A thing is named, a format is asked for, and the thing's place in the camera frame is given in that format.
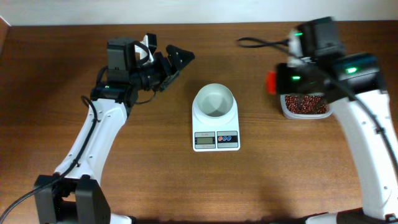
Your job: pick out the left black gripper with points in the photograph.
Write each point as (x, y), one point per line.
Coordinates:
(166, 76)

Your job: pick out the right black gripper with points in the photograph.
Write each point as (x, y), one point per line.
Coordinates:
(282, 72)

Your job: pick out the orange measuring scoop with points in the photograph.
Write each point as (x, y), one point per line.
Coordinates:
(271, 82)

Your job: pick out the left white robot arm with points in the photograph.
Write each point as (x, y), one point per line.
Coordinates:
(73, 194)

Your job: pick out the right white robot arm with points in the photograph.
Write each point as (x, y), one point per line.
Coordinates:
(354, 88)

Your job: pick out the white round bowl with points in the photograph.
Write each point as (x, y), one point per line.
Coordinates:
(214, 100)

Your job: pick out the white digital kitchen scale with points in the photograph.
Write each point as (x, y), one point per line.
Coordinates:
(215, 130)

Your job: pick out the red beans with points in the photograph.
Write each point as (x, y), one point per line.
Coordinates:
(305, 104)

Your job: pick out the clear plastic container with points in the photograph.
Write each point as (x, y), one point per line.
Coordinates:
(291, 115)

